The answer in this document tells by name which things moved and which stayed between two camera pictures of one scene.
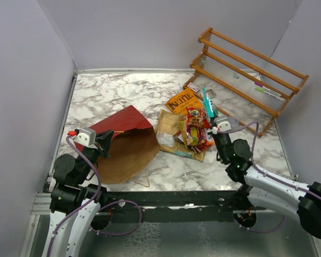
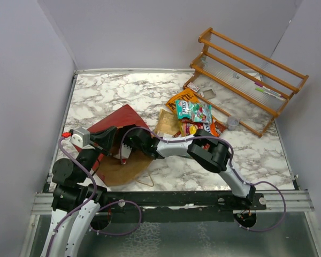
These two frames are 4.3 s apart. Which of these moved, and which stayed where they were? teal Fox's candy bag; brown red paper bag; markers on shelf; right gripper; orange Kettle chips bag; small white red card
Moved: teal Fox's candy bag; right gripper
Stayed: markers on shelf; brown red paper bag; small white red card; orange Kettle chips bag
